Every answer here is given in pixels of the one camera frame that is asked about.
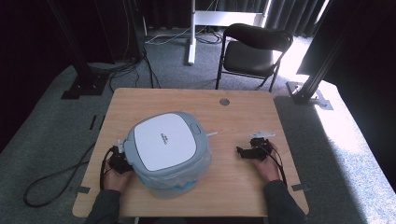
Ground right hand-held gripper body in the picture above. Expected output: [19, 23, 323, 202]
[245, 129, 276, 161]

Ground bundle of black floor cables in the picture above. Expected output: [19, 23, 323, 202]
[106, 46, 163, 93]

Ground white metal stand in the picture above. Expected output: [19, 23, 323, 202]
[186, 0, 273, 66]

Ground person's left hand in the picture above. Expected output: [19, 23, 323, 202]
[102, 159, 134, 194]

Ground black folding chair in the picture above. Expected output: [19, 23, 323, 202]
[215, 22, 294, 93]

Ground dark curtain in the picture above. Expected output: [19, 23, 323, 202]
[146, 0, 329, 37]

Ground white floor cables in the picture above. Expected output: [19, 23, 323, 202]
[144, 25, 226, 47]

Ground black metal stand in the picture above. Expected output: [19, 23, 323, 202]
[46, 0, 109, 101]
[285, 0, 366, 112]

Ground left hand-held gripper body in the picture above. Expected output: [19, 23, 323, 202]
[108, 139, 134, 175]

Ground person's right hand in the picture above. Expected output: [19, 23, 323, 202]
[250, 141, 282, 184]

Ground black floor cable loop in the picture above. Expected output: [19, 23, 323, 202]
[22, 141, 97, 208]

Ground hand-held gripper cable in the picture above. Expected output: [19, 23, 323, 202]
[98, 146, 117, 191]
[260, 142, 289, 189]

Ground left hand-held gripper cable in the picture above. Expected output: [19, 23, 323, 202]
[98, 146, 117, 191]

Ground right hand-held gripper cable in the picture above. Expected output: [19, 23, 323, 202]
[260, 142, 289, 189]

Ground grey tape piece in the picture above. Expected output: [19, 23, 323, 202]
[68, 185, 92, 195]
[290, 183, 312, 192]

